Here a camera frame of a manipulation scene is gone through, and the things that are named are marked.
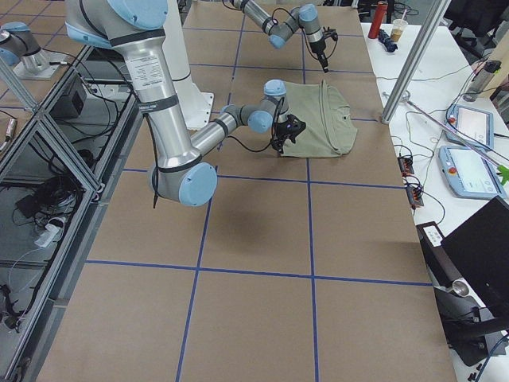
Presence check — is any aluminium frame post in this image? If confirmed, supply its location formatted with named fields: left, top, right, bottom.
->
left=381, top=0, right=451, bottom=124

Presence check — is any near teach pendant tablet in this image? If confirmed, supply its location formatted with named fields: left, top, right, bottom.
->
left=438, top=146, right=507, bottom=200

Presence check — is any iced coffee cup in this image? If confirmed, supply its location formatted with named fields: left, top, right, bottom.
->
left=390, top=10, right=408, bottom=43

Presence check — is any black power box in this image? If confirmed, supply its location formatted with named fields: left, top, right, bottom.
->
left=49, top=77, right=87, bottom=119

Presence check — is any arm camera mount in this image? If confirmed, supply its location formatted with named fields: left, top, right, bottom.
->
left=321, top=27, right=339, bottom=43

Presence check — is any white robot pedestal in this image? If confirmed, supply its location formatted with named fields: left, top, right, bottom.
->
left=163, top=0, right=214, bottom=131

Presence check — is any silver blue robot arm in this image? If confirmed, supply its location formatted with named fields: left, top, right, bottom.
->
left=223, top=0, right=338, bottom=72
left=65, top=1, right=306, bottom=206

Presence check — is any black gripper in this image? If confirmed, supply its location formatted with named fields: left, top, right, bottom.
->
left=272, top=114, right=306, bottom=154
left=309, top=39, right=328, bottom=72

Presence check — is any reacher grabber stick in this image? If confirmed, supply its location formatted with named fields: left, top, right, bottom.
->
left=398, top=91, right=508, bottom=185

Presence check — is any olive green long-sleeve shirt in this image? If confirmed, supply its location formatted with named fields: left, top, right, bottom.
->
left=282, top=80, right=357, bottom=158

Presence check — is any teach pendant tablet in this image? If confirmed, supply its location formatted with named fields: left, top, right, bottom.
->
left=445, top=105, right=494, bottom=149
left=438, top=146, right=507, bottom=200

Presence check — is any red water bottle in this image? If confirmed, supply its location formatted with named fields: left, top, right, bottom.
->
left=367, top=1, right=388, bottom=39

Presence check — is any far teach pendant tablet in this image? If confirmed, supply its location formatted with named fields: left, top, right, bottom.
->
left=445, top=105, right=494, bottom=149

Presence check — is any grey robot arm at edge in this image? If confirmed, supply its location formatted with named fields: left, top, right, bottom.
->
left=1, top=21, right=67, bottom=80

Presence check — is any folded dark blue umbrella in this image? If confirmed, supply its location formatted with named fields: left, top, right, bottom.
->
left=378, top=29, right=398, bottom=53

